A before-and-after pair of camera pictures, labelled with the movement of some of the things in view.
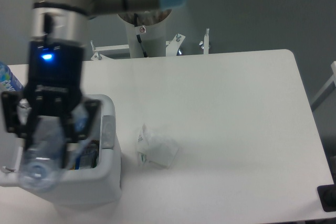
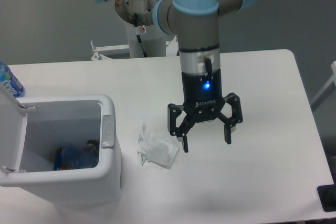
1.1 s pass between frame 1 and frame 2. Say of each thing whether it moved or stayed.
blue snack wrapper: moved
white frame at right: stayed
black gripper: moved
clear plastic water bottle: moved
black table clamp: stayed
